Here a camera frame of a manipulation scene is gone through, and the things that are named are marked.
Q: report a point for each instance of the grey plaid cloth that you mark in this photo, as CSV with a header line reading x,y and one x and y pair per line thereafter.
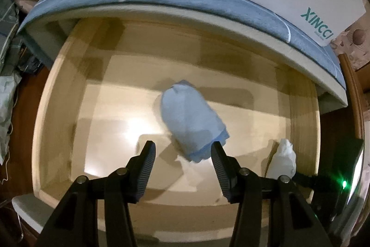
x,y
7,21

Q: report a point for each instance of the wooden drawer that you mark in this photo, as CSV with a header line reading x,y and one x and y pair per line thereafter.
x,y
101,119

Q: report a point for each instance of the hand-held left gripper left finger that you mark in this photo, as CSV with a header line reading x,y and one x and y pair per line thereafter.
x,y
146,169

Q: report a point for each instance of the white plastic bag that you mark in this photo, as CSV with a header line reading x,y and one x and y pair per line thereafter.
x,y
7,108

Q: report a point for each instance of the light blue underwear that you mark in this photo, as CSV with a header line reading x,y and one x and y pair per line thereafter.
x,y
188,119

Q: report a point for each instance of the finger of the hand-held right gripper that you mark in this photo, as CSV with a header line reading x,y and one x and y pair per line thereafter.
x,y
306,179

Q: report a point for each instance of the brown wooden furniture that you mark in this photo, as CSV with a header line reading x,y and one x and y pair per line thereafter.
x,y
355,102

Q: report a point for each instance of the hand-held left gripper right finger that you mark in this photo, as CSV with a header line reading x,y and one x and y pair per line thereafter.
x,y
224,174

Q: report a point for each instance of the plain white underwear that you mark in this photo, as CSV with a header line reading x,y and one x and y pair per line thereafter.
x,y
284,160

